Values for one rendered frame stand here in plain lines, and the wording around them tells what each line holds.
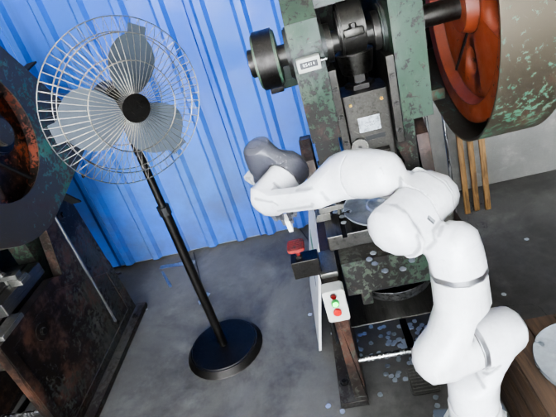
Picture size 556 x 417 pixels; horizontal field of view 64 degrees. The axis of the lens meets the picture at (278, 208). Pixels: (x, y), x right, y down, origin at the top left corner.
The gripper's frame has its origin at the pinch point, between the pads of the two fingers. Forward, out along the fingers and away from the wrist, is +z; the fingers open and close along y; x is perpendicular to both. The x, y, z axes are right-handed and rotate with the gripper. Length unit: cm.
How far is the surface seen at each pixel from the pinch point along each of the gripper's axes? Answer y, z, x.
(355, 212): 22.3, 10.0, 5.1
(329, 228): 12.0, 19.1, 6.7
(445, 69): 67, -5, 48
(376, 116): 35.9, -14.9, 22.8
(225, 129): -39, 59, 120
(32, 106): -96, -22, 72
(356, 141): 27.8, -9.6, 19.4
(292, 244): -1.0, 8.2, -3.3
